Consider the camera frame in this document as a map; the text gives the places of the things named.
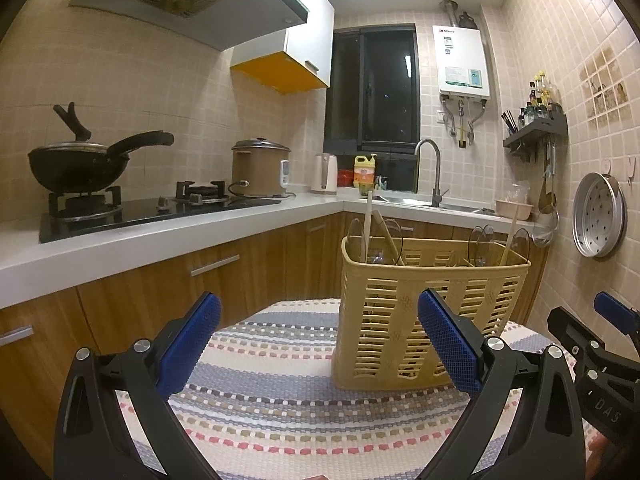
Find wooden chopstick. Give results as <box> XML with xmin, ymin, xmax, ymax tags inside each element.
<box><xmin>500</xmin><ymin>203</ymin><xmax>520</xmax><ymax>266</ymax></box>
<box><xmin>372</xmin><ymin>210</ymin><xmax>404</xmax><ymax>266</ymax></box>
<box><xmin>360</xmin><ymin>188</ymin><xmax>373</xmax><ymax>263</ymax></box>

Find black plastic spoon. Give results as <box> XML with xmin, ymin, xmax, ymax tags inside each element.
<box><xmin>511</xmin><ymin>228</ymin><xmax>530</xmax><ymax>260</ymax></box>

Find clear plastic spoon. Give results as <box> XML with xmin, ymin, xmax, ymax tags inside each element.
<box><xmin>382</xmin><ymin>219</ymin><xmax>405</xmax><ymax>266</ymax></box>
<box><xmin>346</xmin><ymin>218</ymin><xmax>372</xmax><ymax>263</ymax></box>
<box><xmin>468</xmin><ymin>224</ymin><xmax>494</xmax><ymax>266</ymax></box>

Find clear plastic spoon front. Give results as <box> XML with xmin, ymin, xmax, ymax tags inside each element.
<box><xmin>346</xmin><ymin>218</ymin><xmax>372</xmax><ymax>263</ymax></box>

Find hanging ladle utensils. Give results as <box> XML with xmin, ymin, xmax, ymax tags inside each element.
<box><xmin>532</xmin><ymin>141</ymin><xmax>560</xmax><ymax>248</ymax></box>

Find white kitchen countertop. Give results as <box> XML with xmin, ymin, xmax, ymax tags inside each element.
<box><xmin>0</xmin><ymin>186</ymin><xmax>539</xmax><ymax>310</ymax></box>

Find steel kitchen faucet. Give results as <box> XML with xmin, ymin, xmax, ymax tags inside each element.
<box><xmin>412</xmin><ymin>138</ymin><xmax>452</xmax><ymax>208</ymax></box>

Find dark kitchen window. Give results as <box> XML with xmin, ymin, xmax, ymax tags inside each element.
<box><xmin>324</xmin><ymin>24</ymin><xmax>421</xmax><ymax>191</ymax></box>

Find gloved orange hand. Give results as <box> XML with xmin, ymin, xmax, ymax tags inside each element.
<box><xmin>585</xmin><ymin>432</ymin><xmax>616</xmax><ymax>480</ymax></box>

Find round metal steamer tray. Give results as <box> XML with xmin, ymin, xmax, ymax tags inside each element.
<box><xmin>572</xmin><ymin>172</ymin><xmax>627</xmax><ymax>260</ymax></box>

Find pink bowl on counter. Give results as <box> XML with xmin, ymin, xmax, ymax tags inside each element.
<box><xmin>495</xmin><ymin>200</ymin><xmax>534</xmax><ymax>221</ymax></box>

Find striped woven placemat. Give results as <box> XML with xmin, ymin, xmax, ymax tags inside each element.
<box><xmin>114</xmin><ymin>298</ymin><xmax>609</xmax><ymax>480</ymax></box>

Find tan plastic utensil basket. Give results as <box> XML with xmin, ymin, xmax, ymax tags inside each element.
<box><xmin>332</xmin><ymin>235</ymin><xmax>530</xmax><ymax>391</ymax></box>

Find black gas stove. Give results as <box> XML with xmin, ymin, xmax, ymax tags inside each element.
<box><xmin>39</xmin><ymin>181</ymin><xmax>286</xmax><ymax>243</ymax></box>

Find black wok with lid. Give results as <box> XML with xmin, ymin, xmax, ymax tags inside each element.
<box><xmin>28</xmin><ymin>102</ymin><xmax>175</xmax><ymax>194</ymax></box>

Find yellow dish soap bottle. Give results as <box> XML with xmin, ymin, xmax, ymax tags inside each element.
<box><xmin>352</xmin><ymin>154</ymin><xmax>376</xmax><ymax>188</ymax></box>

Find white gas water heater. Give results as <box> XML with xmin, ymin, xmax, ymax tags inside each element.
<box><xmin>433</xmin><ymin>25</ymin><xmax>490</xmax><ymax>100</ymax></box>

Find brown rice cooker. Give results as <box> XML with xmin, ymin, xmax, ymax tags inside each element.
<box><xmin>228</xmin><ymin>138</ymin><xmax>291</xmax><ymax>197</ymax></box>

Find range hood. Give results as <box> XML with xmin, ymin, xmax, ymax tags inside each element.
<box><xmin>69</xmin><ymin>0</ymin><xmax>310</xmax><ymax>53</ymax></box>

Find wall spice rack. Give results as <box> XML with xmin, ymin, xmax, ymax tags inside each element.
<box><xmin>501</xmin><ymin>70</ymin><xmax>568</xmax><ymax>162</ymax></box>

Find white orange wall cabinet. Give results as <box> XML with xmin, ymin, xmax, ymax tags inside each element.
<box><xmin>231</xmin><ymin>0</ymin><xmax>334</xmax><ymax>94</ymax></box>

